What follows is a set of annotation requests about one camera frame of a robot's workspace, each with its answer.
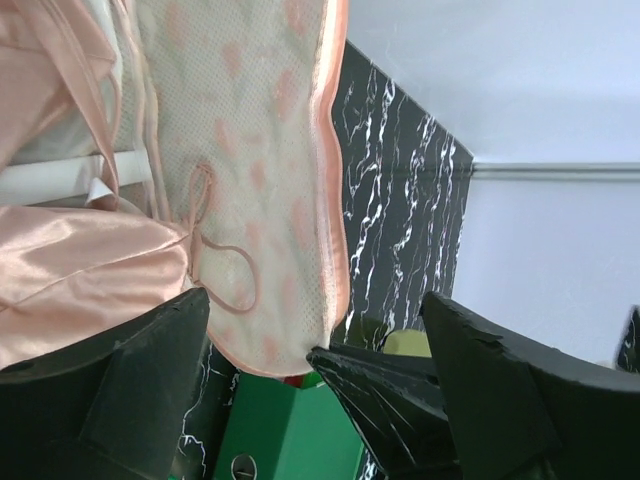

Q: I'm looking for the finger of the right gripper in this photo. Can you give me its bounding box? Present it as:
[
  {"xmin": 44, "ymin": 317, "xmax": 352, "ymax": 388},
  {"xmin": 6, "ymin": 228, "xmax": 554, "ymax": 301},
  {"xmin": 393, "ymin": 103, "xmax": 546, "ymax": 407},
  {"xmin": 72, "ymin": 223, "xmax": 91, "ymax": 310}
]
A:
[{"xmin": 307, "ymin": 343, "xmax": 463, "ymax": 479}]

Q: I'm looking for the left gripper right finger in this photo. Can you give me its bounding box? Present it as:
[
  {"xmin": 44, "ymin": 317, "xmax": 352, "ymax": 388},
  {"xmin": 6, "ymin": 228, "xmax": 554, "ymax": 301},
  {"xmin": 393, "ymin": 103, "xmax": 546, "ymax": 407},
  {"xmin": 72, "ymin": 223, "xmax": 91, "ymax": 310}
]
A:
[{"xmin": 421, "ymin": 292, "xmax": 639, "ymax": 479}]

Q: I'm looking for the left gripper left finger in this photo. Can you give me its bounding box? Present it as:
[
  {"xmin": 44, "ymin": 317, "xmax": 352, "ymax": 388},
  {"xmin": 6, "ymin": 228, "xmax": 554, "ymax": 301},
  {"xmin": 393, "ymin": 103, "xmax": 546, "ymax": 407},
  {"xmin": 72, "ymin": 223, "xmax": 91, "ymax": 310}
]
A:
[{"xmin": 1, "ymin": 288, "xmax": 209, "ymax": 479}]

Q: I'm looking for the pink satin bra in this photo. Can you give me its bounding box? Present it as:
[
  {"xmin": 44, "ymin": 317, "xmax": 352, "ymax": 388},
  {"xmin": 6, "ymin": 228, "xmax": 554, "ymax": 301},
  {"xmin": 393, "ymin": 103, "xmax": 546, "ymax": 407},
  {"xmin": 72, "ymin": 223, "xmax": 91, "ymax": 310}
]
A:
[{"xmin": 1, "ymin": 1, "xmax": 213, "ymax": 367}]

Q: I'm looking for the pink mesh laundry bag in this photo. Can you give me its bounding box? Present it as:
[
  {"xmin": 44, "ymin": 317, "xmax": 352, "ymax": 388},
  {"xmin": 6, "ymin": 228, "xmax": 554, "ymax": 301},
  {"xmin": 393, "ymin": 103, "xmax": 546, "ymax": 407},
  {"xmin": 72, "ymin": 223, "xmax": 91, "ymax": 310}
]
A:
[{"xmin": 64, "ymin": 0, "xmax": 349, "ymax": 379}]

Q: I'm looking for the green ring binder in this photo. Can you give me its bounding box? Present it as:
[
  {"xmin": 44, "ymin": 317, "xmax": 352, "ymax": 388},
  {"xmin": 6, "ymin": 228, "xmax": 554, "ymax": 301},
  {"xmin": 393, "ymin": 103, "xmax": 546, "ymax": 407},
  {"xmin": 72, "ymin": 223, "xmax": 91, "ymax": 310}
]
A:
[{"xmin": 169, "ymin": 369, "xmax": 371, "ymax": 480}]

